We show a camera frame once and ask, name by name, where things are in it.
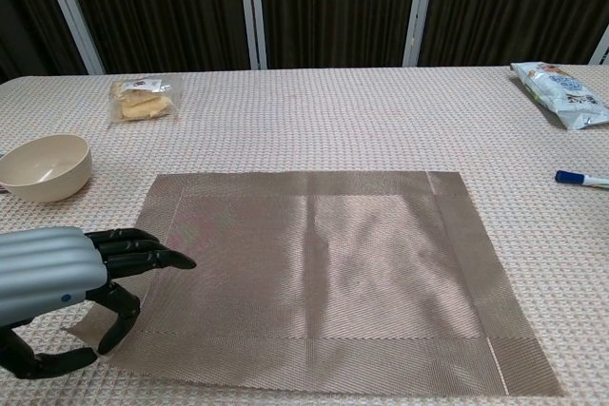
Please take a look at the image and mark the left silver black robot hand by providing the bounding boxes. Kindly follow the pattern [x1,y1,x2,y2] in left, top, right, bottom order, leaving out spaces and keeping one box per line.
[0,227,198,381]

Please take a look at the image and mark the beige round bowl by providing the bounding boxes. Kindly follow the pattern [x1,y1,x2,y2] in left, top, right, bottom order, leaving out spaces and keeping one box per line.
[0,133,93,203]

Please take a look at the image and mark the brown woven placemat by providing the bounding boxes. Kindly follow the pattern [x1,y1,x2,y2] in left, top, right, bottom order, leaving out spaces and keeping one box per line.
[61,170,567,396]

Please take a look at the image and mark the clear bag of biscuits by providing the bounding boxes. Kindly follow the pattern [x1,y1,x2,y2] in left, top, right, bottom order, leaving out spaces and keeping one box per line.
[108,74,185,127]

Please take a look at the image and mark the dark pleated curtain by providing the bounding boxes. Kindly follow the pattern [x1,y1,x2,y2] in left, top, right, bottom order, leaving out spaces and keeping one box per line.
[0,0,609,84]

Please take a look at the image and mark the beige checked tablecloth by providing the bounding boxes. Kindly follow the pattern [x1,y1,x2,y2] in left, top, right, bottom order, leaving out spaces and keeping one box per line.
[0,65,609,406]

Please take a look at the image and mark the white marker with blue cap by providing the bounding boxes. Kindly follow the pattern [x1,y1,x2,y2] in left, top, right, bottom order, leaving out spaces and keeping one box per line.
[555,170,609,190]

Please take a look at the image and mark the white printed snack packet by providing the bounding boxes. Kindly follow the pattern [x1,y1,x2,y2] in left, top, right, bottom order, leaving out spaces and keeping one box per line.
[509,61,609,131]

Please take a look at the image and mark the white metal frame post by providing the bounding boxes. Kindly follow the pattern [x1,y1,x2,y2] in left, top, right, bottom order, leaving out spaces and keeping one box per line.
[588,25,609,66]
[35,0,106,75]
[236,0,268,70]
[402,0,439,68]

